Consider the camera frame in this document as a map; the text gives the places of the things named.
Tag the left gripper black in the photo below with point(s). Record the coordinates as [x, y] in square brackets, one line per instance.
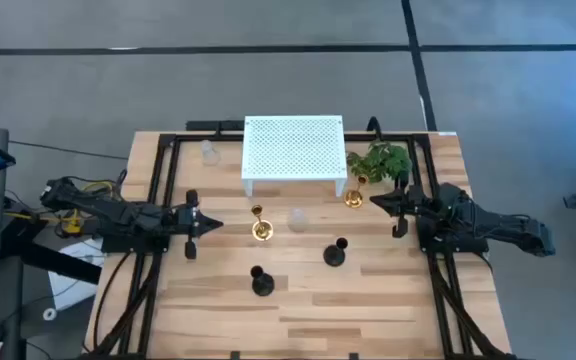
[190, 222]

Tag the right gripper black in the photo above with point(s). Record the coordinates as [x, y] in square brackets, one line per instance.
[410, 202]

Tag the gold candlestick holder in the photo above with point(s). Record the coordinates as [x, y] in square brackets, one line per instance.
[353, 200]
[262, 230]

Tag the clear glass candle holder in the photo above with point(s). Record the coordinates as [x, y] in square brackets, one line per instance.
[298, 221]
[210, 155]

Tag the black candlestick holder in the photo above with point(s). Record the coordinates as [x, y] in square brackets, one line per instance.
[334, 256]
[263, 285]

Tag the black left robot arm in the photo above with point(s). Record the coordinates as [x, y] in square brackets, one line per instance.
[118, 215]

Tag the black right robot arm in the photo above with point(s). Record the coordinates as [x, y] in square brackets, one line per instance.
[493, 222]

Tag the green potted plant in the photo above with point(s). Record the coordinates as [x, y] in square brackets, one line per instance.
[380, 160]

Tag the white perforated metal shelf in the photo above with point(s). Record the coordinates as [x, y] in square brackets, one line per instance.
[293, 147]

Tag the white paper sheet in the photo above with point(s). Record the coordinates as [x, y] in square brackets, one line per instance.
[68, 290]

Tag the black side desk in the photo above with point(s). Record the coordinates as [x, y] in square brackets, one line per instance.
[58, 262]

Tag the white tape roll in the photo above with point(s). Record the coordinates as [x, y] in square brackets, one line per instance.
[44, 314]

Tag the black aluminium table frame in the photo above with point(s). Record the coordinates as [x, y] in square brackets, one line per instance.
[203, 136]

